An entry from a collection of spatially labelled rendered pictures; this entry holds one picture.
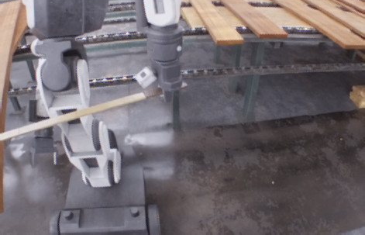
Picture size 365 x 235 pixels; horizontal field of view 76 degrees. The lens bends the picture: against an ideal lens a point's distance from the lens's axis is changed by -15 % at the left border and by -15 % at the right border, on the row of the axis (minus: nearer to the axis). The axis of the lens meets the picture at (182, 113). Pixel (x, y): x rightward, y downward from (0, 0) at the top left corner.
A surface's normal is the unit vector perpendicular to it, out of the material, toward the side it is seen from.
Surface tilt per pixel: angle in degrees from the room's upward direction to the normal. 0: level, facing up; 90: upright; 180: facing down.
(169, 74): 90
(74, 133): 18
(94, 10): 69
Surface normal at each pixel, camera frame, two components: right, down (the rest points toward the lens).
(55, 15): 0.62, 0.34
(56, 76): 0.12, 0.24
